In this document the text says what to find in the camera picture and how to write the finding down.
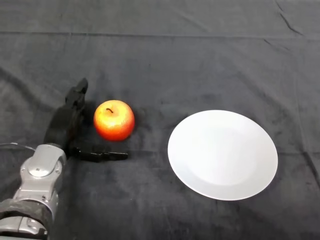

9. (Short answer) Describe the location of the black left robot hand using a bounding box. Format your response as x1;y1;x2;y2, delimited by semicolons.
43;77;129;163

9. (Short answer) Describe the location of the red yellow apple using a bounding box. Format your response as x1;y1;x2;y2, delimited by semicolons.
93;99;136;142

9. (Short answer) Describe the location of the white round plate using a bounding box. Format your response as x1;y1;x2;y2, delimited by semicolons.
167;109;279;201

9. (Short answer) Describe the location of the thin grey wrist cable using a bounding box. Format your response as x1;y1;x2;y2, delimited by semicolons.
0;142;36;152

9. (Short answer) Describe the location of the black cloth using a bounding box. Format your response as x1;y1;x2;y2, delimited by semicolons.
0;0;320;240

